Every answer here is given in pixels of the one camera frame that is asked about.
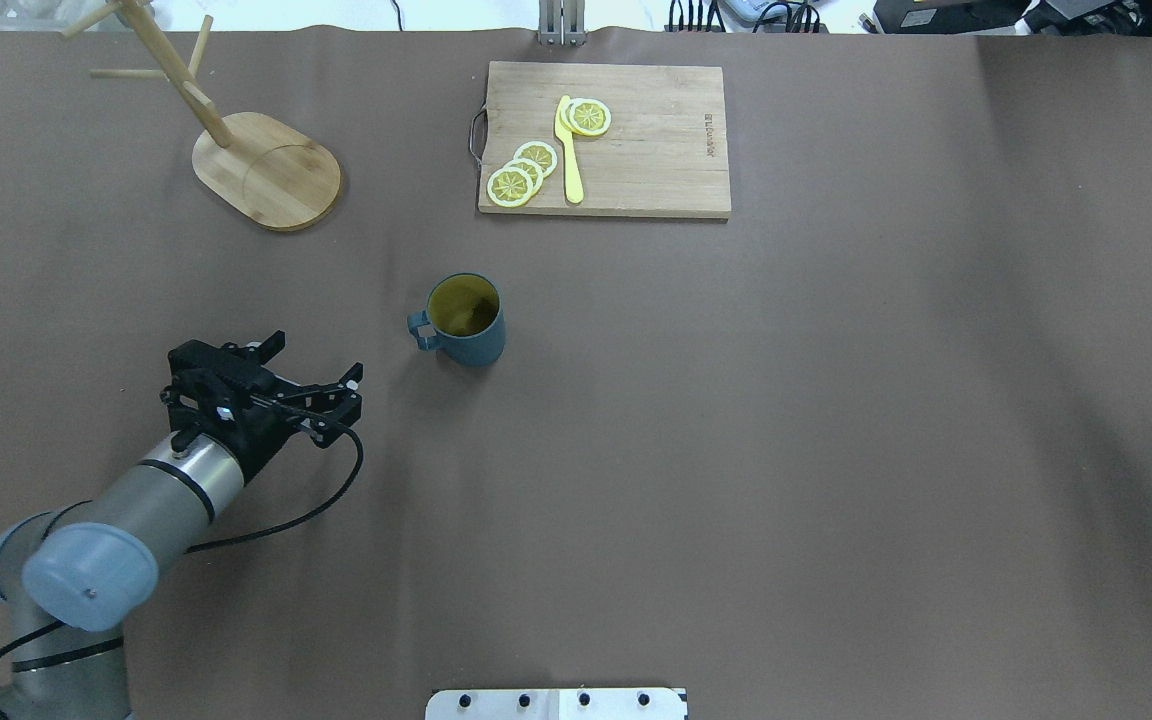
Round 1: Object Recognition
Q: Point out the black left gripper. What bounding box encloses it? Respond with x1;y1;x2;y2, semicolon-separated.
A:
160;331;364;483

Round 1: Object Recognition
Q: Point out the blue cup yellow inside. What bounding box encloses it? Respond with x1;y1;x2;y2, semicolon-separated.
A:
406;272;507;366

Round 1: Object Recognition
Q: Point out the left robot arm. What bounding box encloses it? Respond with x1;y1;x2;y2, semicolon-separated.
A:
0;331;364;719

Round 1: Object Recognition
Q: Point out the wooden cup storage rack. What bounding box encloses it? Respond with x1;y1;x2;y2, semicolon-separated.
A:
60;1;344;233

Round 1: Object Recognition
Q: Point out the middle overlapping lemon slice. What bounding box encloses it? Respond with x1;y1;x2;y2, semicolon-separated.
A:
503;158;547;194

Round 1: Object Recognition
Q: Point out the lemon slice nearest knife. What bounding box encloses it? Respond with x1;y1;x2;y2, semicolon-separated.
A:
513;141;558;179

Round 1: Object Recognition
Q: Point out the yellow plastic knife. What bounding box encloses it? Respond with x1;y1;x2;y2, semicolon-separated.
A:
553;94;585;205

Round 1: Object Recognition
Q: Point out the lemon slice beside knife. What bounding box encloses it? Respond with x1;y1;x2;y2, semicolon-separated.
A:
556;94;576;132

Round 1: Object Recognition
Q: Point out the lemon slice under knife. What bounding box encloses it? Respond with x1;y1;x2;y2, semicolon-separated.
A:
566;97;612;137

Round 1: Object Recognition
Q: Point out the bamboo cutting board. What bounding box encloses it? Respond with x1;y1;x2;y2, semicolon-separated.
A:
477;61;732;220

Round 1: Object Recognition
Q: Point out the lemon slice near handle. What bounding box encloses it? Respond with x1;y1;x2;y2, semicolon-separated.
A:
485;167;535;209

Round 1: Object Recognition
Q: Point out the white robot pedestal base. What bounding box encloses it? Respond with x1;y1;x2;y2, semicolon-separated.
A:
424;687;690;719

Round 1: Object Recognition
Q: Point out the aluminium frame post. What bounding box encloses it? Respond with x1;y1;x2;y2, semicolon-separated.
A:
536;0;588;47

